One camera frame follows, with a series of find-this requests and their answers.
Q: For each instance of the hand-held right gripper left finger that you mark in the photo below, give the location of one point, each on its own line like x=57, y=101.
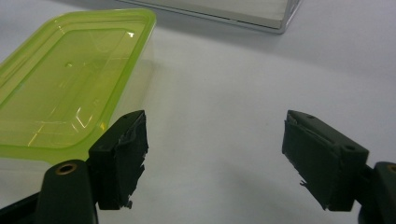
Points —
x=115, y=161

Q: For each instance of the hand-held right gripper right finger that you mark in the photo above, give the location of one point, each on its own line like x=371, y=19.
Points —
x=323, y=161

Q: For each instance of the clear plastic container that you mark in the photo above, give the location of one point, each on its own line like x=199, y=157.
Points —
x=137, y=84

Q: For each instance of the green lid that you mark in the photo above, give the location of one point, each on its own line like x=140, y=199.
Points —
x=62, y=87

